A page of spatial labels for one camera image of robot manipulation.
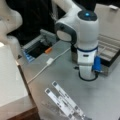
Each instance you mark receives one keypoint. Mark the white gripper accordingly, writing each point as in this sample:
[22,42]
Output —
[85,62]

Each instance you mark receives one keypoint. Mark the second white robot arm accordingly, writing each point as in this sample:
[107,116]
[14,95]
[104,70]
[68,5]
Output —
[10,20]

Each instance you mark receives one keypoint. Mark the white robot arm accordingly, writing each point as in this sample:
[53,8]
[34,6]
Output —
[80,27]

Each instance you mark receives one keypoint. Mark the black lidded box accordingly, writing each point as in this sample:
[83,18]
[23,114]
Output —
[109,53]

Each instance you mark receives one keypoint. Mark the grey metal tray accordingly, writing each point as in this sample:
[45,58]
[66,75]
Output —
[39,44]

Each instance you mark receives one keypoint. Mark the blue striped object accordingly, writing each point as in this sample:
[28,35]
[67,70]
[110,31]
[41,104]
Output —
[28,56]

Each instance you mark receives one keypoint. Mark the lower metal ruler strip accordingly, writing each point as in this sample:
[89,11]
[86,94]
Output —
[54,109]

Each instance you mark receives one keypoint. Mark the white foam block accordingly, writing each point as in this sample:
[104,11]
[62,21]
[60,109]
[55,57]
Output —
[12,86]

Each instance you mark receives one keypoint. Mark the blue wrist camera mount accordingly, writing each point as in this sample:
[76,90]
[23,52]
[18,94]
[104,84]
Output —
[97,64]

